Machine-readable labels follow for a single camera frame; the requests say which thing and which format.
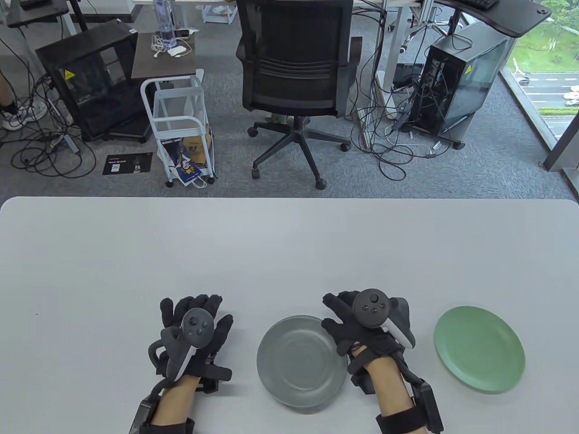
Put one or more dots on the person's left hand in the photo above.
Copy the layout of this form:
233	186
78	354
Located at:
199	302

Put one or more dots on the person's right hand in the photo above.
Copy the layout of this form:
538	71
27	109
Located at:
346	330

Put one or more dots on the grey plate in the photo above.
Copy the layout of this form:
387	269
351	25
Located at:
298	361

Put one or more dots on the green plate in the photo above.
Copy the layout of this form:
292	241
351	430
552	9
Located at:
479	348

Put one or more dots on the person's right forearm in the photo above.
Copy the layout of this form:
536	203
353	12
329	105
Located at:
389	389

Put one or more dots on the black forearm electronics box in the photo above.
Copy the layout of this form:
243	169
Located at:
142	413
429	402

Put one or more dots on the person's left forearm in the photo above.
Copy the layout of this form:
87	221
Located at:
174	402

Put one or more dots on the grey tracking controller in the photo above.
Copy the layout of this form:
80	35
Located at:
197	326
371	307

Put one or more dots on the blue printed bag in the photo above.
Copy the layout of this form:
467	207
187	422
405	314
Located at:
183	158

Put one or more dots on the brown paper bag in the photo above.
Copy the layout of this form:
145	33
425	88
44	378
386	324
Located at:
197	147

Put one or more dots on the black leaflet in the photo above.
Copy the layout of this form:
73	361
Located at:
126	163

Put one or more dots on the white rolling cart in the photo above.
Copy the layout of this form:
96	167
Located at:
181	119

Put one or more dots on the grey power strip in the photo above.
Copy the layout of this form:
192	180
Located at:
68	143

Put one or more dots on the black glass computer case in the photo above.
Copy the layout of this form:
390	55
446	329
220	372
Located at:
90	90

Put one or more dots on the brown side table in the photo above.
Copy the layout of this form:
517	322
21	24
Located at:
149	63

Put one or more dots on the white power bank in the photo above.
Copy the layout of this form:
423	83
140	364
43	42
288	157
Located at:
176	51

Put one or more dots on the black office chair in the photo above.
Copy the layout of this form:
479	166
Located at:
294	54

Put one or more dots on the smartphone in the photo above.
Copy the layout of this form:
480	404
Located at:
182	33

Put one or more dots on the black computer tower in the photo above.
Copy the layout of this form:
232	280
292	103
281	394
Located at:
470	86

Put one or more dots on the clear water bottle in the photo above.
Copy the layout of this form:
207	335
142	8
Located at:
163	22

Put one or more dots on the black rectangular desk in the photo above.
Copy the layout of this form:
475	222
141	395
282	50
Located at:
49	16

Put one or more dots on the black curved desk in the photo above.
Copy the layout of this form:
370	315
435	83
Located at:
511	18

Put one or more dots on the black keyboard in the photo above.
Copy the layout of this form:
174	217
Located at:
481	3

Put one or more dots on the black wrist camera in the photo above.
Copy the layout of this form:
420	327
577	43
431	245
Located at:
362	382
217	375

